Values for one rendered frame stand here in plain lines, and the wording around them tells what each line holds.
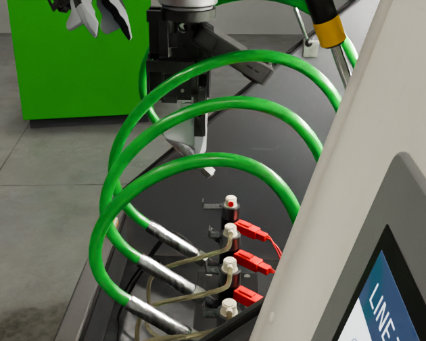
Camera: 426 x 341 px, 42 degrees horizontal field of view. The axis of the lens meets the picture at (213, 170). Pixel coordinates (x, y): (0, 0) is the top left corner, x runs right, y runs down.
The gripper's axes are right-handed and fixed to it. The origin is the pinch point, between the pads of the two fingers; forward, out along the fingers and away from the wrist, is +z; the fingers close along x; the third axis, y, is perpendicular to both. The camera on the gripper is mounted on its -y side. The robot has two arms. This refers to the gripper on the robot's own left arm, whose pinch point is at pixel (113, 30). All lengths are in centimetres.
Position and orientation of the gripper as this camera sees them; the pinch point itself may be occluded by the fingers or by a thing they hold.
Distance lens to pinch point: 97.1
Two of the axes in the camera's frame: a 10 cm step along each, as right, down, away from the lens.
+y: -6.9, 4.6, 5.6
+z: 4.5, 8.8, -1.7
